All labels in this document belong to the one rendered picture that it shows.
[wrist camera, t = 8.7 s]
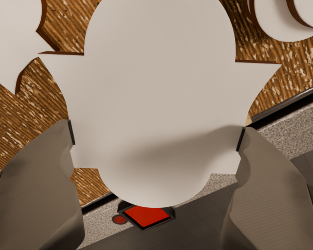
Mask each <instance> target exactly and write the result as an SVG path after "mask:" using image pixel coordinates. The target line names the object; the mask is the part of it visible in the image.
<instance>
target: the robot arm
mask: <svg viewBox="0 0 313 250"><path fill-rule="evenodd" d="M75 144H76V143H75V137H74V132H73V128H72V123H71V120H65V119H62V120H59V121H58V122H56V123H55V124H54V125H52V126H51V127H49V128H48V129H47V130H45V131H44V132H43V133H41V134H40V135H39V136H37V137H36V138H35V139H33V140H32V141H31V142H29V143H28V144H27V145H26V146H24V147H23V148H22V149H21V150H20V151H19V152H18V153H17V154H16V155H15V156H14V157H13V158H12V159H11V160H10V161H9V162H8V163H7V164H6V165H5V167H4V168H3V169H2V170H1V171H0V250H76V249H77V248H78V247H79V246H80V245H81V244H82V242H83V240H84V237H85V230H84V223H83V216H82V210H81V206H80V202H79V198H78V193H77V189H76V185H75V184H74V183H73V182H72V181H70V177H71V175H72V173H73V172H74V165H73V161H72V157H71V153H70V150H71V149H72V147H73V145H75ZM236 151H237V152H238V154H239V156H240V158H241V160H240V163H239V166H238V169H237V172H236V175H235V178H236V180H237V182H238V184H239V187H238V188H237V189H235V190H234V192H233V195H232V198H231V201H230V203H229V206H228V209H227V212H226V215H225V218H224V222H223V227H222V232H221V236H220V244H221V247H222V249H223V250H313V186H312V185H309V184H308V182H307V181H306V180H305V178H304V177H303V176H302V174H301V173H300V172H299V171H298V169H297V168H296V167H295V166H294V165H293V163H292V162H291V161H290V160H289V159H288V158H287V157H286V156H285V155H284V154H283V153H282V152H281V151H279V150H278V149H277V148H276V147H275V146H274V145H273V144H271V143H270V142H269V141H268V140H267V139H266V138H265V137H263V136H262V135H261V134H260V133H259V132H258V131H256V130H255V129H254V128H252V127H242V130H241V133H240V136H239V140H238V143H237V147H236Z"/></svg>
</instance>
